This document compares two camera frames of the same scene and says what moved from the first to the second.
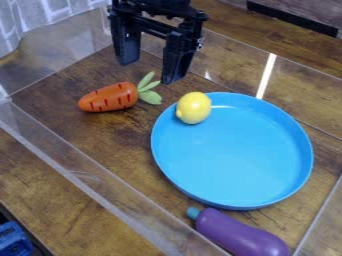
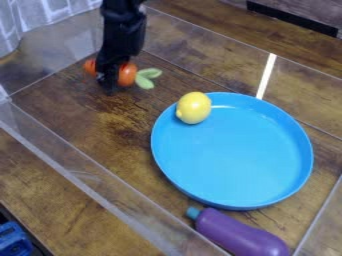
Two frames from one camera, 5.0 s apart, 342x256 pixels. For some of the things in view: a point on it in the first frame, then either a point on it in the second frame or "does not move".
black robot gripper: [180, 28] to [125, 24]
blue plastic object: [15, 242] does not move
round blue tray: [242, 159] does not move
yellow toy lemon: [194, 107] does not move
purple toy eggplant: [238, 236] does not move
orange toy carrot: [120, 95] to [129, 74]
